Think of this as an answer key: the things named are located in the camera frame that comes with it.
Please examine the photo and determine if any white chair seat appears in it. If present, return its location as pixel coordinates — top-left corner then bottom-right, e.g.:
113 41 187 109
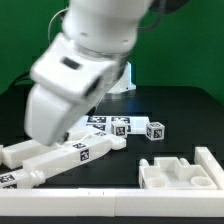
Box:
138 157 218 190

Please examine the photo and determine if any white marker base plate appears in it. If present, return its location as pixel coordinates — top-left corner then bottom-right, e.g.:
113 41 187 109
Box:
75 116 149 134

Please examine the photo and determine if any white L-shaped wall fence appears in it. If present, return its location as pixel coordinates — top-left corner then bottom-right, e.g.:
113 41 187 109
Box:
0 147 224 217

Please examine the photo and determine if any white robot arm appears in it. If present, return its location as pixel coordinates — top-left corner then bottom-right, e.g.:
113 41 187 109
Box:
24 0 189 146

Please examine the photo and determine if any white marker cube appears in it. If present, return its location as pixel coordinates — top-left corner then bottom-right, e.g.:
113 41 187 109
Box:
146 122 165 141
111 121 127 138

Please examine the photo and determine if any white chair back frame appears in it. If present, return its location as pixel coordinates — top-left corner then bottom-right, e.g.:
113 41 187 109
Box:
2 126 126 178

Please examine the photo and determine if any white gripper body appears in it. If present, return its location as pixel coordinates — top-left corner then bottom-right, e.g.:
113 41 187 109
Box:
25 75 103 146

